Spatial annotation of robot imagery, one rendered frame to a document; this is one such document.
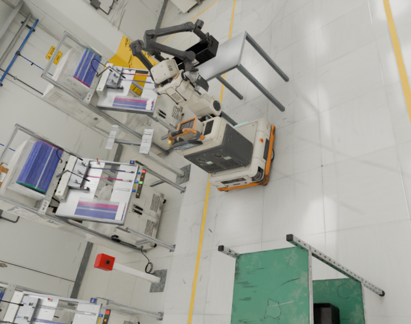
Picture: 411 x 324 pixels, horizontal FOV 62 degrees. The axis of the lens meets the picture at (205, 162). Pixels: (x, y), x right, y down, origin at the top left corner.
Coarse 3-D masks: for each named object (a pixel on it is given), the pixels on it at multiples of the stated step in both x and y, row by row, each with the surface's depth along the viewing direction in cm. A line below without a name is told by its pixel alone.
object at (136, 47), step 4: (136, 40) 289; (132, 44) 291; (136, 44) 289; (132, 48) 290; (136, 48) 289; (140, 48) 291; (132, 52) 290; (136, 52) 290; (140, 52) 289; (136, 56) 292; (140, 56) 293; (144, 56) 298; (140, 60) 298; (144, 60) 298; (148, 60) 303; (144, 64) 303; (148, 64) 303; (148, 68) 308; (152, 80) 322
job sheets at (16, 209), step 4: (12, 208) 347; (16, 208) 346; (20, 208) 345; (16, 212) 356; (20, 212) 353; (24, 212) 352; (28, 212) 351; (24, 216) 363; (28, 216) 361; (32, 216) 360; (36, 216) 358; (36, 220) 372; (48, 220) 366; (52, 220) 364; (56, 224) 374; (60, 224) 372
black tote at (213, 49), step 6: (210, 36) 307; (198, 42) 319; (216, 42) 311; (192, 48) 327; (198, 48) 326; (204, 48) 324; (210, 48) 304; (216, 48) 310; (198, 54) 309; (204, 54) 307; (210, 54) 306; (180, 60) 346; (198, 60) 316; (204, 60) 315; (180, 66) 329
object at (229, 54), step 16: (224, 48) 349; (240, 48) 327; (256, 48) 350; (208, 64) 357; (224, 64) 334; (240, 64) 320; (272, 64) 364; (208, 80) 346; (224, 80) 408; (256, 80) 335; (288, 80) 381; (240, 96) 424; (272, 96) 350
